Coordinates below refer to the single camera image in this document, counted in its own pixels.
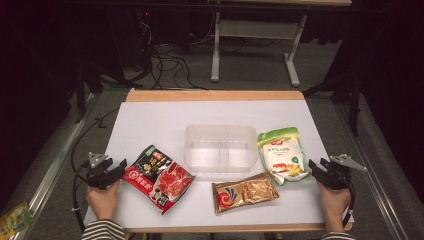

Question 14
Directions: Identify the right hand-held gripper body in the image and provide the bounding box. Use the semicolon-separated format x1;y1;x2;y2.
319;153;367;191

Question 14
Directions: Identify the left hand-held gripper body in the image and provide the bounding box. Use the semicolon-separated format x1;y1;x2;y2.
78;152;122;191

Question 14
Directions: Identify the red and black snack packet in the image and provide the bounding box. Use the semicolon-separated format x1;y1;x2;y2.
122;144;197;216

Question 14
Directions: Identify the clear plastic container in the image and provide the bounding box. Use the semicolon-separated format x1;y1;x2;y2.
183;124;259;174

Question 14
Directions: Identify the person's left hand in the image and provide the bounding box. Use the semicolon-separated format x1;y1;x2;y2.
86;179;122;222

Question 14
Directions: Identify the person's right hand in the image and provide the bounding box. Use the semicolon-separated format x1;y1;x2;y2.
316;180;352;224

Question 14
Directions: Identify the white and green packet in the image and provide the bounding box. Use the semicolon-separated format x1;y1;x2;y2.
256;126;312;186

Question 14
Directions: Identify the black stand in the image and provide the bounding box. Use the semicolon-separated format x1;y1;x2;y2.
302;71;364;138
73;61;105;125

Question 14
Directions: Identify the gold foil packet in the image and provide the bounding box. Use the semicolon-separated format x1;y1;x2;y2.
211;172;280;215

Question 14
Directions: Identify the green and yellow packet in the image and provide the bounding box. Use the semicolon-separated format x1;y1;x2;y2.
0;201;35;240

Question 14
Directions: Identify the wooden table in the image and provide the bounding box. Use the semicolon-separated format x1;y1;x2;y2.
122;88;354;234

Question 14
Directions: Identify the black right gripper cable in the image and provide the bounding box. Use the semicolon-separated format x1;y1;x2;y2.
341;178;357;229

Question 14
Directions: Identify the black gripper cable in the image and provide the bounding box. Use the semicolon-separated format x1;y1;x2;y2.
341;178;357;229
70;107;118;232

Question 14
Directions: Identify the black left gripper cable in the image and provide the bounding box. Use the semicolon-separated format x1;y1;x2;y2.
70;107;118;232

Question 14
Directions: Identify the metal floor rail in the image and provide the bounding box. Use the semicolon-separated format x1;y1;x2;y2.
334;101;403;240
9;92;98;240

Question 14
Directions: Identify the tangle of black floor cables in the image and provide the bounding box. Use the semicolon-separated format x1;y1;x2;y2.
131;12;218;91

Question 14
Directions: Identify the white metal desk frame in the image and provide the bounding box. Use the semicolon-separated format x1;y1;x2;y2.
210;11;308;88

